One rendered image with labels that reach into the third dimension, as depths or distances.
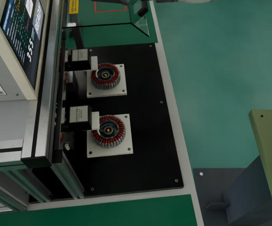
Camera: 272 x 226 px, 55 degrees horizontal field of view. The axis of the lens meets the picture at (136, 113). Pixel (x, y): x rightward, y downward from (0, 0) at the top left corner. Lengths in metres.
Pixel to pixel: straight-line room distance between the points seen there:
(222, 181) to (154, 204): 0.92
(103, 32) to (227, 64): 1.27
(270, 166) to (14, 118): 0.75
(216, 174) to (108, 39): 1.03
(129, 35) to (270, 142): 0.74
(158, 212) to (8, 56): 0.59
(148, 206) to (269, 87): 1.62
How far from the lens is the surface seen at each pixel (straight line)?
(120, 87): 1.00
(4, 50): 0.50
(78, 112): 0.79
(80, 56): 0.93
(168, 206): 0.84
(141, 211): 0.83
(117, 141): 0.84
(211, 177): 1.70
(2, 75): 0.55
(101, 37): 1.25
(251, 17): 2.81
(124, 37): 1.24
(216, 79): 2.14
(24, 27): 0.59
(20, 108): 0.59
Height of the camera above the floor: 1.57
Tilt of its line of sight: 57 degrees down
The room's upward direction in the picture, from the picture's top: straight up
